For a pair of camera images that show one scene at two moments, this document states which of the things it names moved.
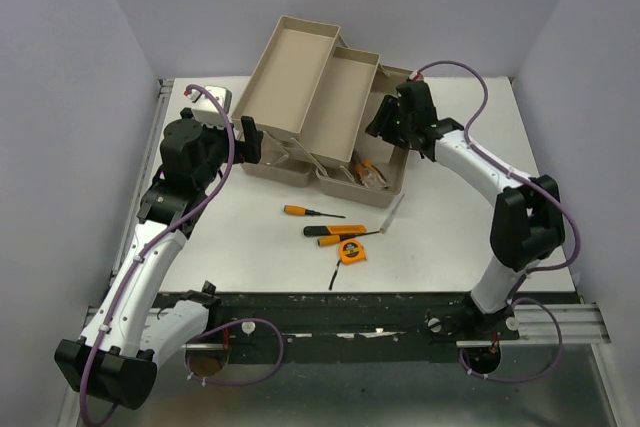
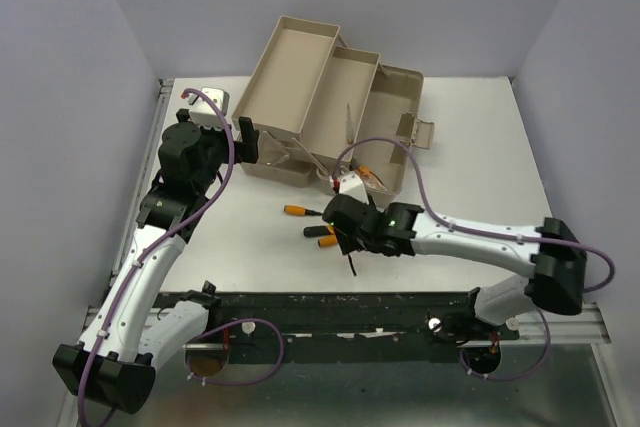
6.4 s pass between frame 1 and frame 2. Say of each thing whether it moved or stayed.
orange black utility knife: stayed
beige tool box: stayed
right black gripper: moved
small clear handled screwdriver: moved
